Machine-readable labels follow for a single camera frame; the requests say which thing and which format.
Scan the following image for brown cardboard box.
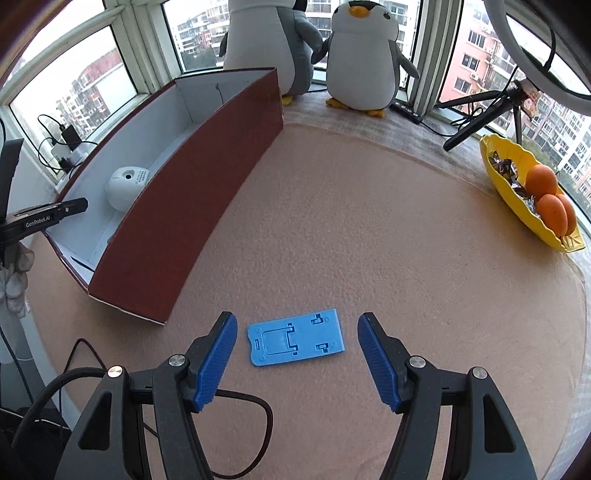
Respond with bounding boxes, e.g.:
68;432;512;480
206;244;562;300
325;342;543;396
42;67;284;326

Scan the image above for black braided cable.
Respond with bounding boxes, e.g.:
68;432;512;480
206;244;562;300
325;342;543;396
11;366;114;450

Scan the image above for white plug-in night light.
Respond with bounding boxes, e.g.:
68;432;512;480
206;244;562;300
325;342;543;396
106;166;155;213

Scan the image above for white ring light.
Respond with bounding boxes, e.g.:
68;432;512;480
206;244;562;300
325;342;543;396
482;0;591;100

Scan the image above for pile of wrapped candies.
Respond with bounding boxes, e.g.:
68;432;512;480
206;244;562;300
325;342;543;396
488;150;539;215

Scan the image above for orange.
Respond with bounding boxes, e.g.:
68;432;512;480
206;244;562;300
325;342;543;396
536;194;570;234
556;194;578;234
525;165;558;197

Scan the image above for large plush penguin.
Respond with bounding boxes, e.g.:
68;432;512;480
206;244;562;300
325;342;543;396
219;0;324;107

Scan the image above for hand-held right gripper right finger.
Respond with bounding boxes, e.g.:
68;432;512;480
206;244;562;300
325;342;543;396
357;312;539;480

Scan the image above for white power strip with adapters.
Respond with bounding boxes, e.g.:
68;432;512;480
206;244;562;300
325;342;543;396
37;113;100;175

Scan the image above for thin dark cable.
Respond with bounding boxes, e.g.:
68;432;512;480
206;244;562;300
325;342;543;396
65;338;274;480

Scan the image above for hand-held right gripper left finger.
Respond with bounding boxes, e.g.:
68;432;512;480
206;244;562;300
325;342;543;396
55;311;238;480

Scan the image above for black ring light cable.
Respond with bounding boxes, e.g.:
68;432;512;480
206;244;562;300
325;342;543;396
421;115;469;138

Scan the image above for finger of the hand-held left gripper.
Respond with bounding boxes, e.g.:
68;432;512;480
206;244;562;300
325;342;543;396
11;198;89;219

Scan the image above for white window frame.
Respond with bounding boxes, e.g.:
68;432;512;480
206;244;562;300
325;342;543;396
0;0;591;208

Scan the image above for black inline remote control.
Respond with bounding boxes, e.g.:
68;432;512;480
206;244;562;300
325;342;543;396
390;102;423;124

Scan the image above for yellow leaf-shaped bowl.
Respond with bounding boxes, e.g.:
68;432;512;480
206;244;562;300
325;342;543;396
479;134;586;253

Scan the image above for person's left hand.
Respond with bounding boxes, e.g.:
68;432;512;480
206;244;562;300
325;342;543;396
0;242;36;320

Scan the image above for black tripod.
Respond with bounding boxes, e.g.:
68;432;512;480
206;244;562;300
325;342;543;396
436;78;539;152

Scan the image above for blue phone stand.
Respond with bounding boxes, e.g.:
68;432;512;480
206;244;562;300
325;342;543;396
246;309;347;367

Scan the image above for checked beige cloth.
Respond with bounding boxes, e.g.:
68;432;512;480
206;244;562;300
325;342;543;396
281;88;591;278

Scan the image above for small plush penguin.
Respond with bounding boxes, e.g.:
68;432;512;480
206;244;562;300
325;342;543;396
311;0;421;120

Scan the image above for black gooseneck phone clamp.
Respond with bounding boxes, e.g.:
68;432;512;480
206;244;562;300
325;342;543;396
540;16;560;75

